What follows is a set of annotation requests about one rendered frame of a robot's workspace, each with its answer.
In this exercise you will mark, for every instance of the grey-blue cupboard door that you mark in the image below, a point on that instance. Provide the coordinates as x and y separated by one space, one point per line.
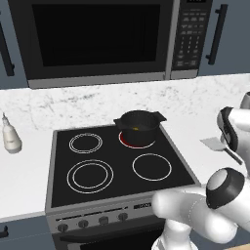
236 35
18 42

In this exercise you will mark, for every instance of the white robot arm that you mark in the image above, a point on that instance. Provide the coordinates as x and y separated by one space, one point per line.
195 211

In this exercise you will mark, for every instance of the grey metal spatula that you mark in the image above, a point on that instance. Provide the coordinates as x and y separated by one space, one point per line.
213 144

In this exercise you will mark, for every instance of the black hob with steel oven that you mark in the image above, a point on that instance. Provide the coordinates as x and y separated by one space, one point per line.
123 175

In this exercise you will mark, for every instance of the black cooking pot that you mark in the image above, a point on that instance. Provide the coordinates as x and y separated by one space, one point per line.
143 135

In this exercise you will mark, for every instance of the black and steel microwave oven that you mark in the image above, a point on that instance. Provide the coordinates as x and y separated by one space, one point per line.
97 35

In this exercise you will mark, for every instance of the small yellow food piece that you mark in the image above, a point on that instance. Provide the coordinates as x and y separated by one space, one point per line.
135 129

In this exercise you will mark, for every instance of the grey-blue drawer front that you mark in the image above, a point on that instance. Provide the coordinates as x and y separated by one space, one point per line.
29 234

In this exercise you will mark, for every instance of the white squeeze bottle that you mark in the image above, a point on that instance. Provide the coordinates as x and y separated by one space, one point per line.
11 140

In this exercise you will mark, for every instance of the black oven knob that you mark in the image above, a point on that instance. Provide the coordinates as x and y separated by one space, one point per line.
103 220
62 227
123 216
83 223

